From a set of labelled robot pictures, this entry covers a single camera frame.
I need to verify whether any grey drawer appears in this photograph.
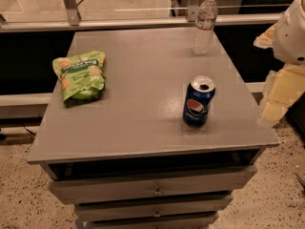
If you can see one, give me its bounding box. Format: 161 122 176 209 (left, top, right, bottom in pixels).
50 165 256 204
91 213 218 229
75 194 233 221

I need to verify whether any middle grey drawer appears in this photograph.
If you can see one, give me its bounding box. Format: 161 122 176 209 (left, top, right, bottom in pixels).
75 194 233 221

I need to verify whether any blue pepsi can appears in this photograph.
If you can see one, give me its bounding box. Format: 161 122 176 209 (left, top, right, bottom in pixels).
183 75 215 127

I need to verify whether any bottom grey drawer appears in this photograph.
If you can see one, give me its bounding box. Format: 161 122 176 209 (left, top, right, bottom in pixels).
91 213 218 229

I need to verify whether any clear plastic water bottle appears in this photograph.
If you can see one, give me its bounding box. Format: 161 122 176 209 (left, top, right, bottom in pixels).
193 0 218 55

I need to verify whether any top grey drawer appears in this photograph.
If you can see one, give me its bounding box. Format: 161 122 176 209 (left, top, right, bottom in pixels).
50 165 256 204

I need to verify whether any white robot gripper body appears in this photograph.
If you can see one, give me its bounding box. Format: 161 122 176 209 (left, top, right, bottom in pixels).
274 0 305 65

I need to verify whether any green chip bag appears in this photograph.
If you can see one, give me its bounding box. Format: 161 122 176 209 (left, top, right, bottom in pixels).
52 51 106 105

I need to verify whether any small yellow gripper finger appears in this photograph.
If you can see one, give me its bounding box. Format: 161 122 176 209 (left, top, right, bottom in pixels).
254 24 275 49

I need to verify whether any grey drawer cabinet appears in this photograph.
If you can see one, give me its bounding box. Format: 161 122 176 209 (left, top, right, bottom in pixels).
27 26 281 229

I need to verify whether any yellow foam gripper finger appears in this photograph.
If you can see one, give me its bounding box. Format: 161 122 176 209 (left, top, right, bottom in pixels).
257 64 305 127

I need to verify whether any metal railing frame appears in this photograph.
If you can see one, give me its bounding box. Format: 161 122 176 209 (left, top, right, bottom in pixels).
0 0 293 32

